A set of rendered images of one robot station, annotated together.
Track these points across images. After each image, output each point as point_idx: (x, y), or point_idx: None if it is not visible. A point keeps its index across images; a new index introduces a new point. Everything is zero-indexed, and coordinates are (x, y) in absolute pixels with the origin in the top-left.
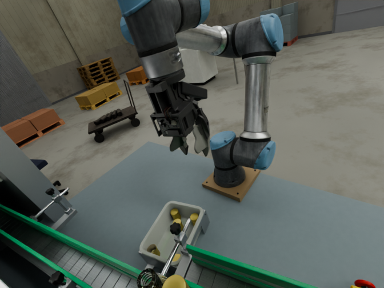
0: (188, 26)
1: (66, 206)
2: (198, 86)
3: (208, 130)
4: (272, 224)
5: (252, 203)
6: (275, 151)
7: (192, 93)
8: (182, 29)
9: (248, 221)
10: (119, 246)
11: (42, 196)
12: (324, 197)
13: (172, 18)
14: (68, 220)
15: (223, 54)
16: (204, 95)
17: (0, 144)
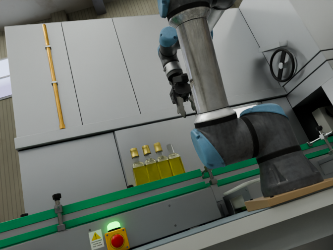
0: (166, 51)
1: (328, 146)
2: (177, 76)
3: (175, 102)
4: (198, 228)
5: (235, 216)
6: (201, 149)
7: (175, 81)
8: (167, 54)
9: (222, 219)
10: None
11: None
12: (153, 245)
13: (161, 57)
14: (327, 160)
15: (220, 6)
16: (180, 80)
17: (332, 83)
